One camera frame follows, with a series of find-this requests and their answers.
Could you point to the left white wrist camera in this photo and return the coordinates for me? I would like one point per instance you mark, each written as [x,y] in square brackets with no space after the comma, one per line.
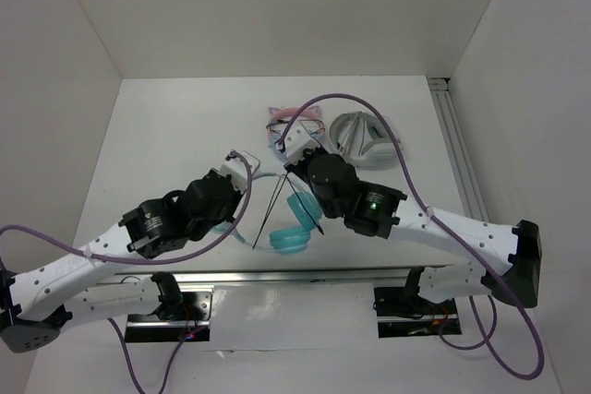
[236,165]

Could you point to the right side aluminium rail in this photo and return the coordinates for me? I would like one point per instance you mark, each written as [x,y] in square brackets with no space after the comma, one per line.
[463,169]

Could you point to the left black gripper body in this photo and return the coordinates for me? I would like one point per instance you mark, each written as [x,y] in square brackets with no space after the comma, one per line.
[199,232]

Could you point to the grey white headphones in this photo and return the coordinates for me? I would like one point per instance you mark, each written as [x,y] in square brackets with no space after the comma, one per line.
[361,139]

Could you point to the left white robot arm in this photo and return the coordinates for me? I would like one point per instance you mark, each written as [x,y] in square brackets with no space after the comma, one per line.
[36,306]

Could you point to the aluminium mounting rail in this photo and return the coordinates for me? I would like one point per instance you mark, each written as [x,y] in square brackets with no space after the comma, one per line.
[390,276]

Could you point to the teal cat-ear headphones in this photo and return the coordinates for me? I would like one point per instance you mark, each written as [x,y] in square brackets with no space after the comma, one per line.
[305,208]

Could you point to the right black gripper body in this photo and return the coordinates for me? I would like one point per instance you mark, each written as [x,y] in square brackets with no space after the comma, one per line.
[300,168]

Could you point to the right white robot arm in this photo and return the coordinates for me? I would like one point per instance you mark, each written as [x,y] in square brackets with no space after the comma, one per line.
[503,261]

